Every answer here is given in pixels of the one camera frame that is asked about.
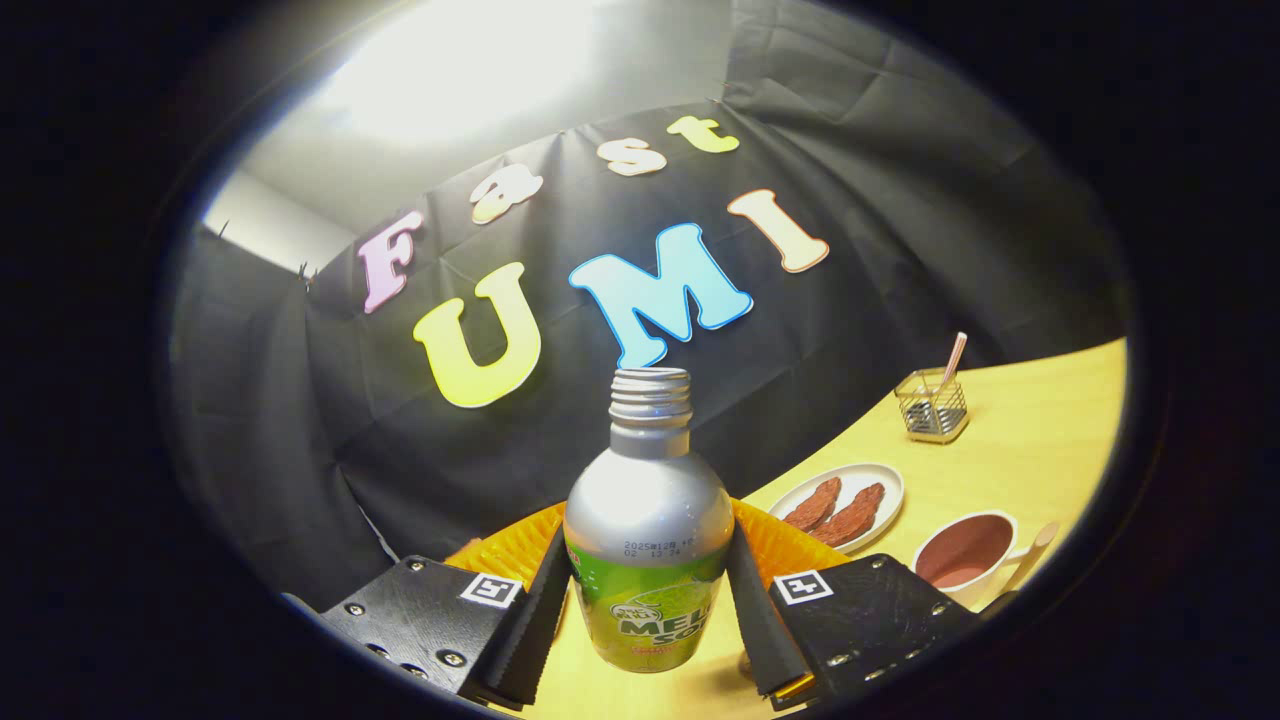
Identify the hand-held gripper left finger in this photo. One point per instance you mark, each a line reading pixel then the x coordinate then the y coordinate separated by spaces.
pixel 535 630

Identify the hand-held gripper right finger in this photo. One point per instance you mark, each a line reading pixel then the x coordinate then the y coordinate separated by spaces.
pixel 760 630

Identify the silver green label juice bottle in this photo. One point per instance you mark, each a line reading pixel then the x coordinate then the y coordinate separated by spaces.
pixel 648 520

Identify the brown snack strip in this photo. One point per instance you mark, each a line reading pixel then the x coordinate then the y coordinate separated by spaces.
pixel 815 503
pixel 855 515

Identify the white oval plate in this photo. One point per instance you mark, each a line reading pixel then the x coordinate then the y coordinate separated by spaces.
pixel 885 480

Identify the wooden table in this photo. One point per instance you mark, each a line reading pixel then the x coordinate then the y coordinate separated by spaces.
pixel 1040 440

